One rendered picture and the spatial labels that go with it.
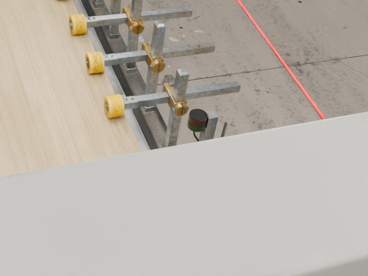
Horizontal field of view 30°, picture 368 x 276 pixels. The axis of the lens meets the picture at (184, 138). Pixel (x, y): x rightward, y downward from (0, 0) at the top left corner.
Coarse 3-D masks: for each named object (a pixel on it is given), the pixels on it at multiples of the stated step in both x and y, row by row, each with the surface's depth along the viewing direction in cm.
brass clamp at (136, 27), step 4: (124, 8) 284; (124, 12) 284; (128, 12) 282; (128, 16) 280; (128, 20) 281; (140, 20) 279; (128, 24) 282; (132, 24) 278; (136, 24) 277; (140, 24) 278; (132, 28) 278; (136, 28) 278; (140, 28) 279; (136, 32) 280; (140, 32) 280
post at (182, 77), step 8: (176, 72) 241; (184, 72) 239; (176, 80) 242; (184, 80) 241; (176, 88) 244; (184, 88) 244; (176, 96) 245; (184, 96) 246; (168, 120) 257; (176, 120) 254; (168, 128) 259; (176, 128) 257; (168, 136) 260; (176, 136) 260; (168, 144) 262
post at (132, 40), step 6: (132, 0) 274; (138, 0) 272; (132, 6) 276; (138, 6) 274; (132, 12) 277; (138, 12) 276; (132, 18) 278; (138, 18) 278; (132, 36) 284; (138, 36) 285; (132, 42) 286; (132, 48) 288; (126, 66) 296; (132, 66) 296
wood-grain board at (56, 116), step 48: (0, 0) 288; (48, 0) 293; (0, 48) 266; (48, 48) 270; (0, 96) 246; (48, 96) 250; (96, 96) 254; (0, 144) 230; (48, 144) 233; (96, 144) 236
